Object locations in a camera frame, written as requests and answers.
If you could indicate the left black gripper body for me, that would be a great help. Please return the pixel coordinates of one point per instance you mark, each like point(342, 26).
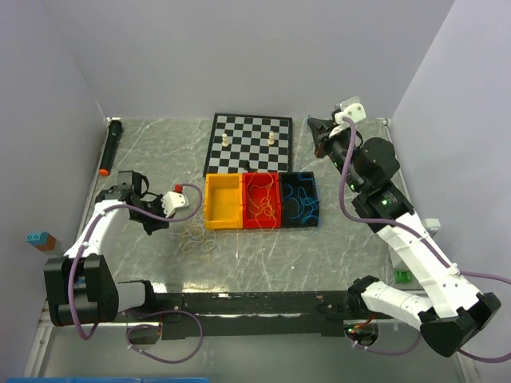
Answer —
point(149, 220)

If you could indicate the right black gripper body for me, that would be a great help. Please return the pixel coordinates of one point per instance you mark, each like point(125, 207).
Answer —
point(338, 148)

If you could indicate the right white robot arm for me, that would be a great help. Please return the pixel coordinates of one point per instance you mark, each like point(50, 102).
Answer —
point(453, 309)

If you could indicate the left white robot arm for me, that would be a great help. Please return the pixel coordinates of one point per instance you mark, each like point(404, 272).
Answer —
point(80, 284)

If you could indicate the white chess pawn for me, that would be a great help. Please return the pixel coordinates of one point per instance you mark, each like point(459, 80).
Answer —
point(271, 138)

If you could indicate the black white chessboard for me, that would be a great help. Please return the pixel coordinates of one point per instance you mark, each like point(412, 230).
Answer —
point(247, 136)

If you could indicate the black plastic bin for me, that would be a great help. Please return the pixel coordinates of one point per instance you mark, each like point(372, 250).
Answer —
point(299, 200)

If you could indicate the yellow plastic bin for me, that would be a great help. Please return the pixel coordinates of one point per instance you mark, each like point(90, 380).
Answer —
point(223, 204)

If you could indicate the red plastic bin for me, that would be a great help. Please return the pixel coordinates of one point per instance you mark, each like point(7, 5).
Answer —
point(261, 200)

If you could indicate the white chess rook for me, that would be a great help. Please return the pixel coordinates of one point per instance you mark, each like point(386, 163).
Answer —
point(225, 141)

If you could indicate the black marker orange cap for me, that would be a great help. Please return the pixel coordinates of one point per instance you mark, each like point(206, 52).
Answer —
point(115, 131)

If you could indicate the blue brown toy block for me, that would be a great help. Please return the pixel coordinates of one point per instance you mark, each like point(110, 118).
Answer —
point(45, 243)

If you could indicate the white tilted stand device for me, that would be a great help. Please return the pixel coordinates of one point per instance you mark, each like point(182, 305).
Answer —
point(432, 226)

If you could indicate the green small toy block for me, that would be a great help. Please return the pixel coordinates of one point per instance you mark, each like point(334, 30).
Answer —
point(403, 276)

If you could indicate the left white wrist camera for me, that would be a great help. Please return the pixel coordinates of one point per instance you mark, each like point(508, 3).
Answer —
point(174, 201)

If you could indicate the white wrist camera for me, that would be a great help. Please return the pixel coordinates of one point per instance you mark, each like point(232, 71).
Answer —
point(351, 109)
point(174, 201)

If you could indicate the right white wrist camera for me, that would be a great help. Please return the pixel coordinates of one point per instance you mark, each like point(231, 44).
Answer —
point(351, 109)

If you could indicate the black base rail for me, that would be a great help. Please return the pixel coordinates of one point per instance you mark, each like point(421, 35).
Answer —
point(183, 315)

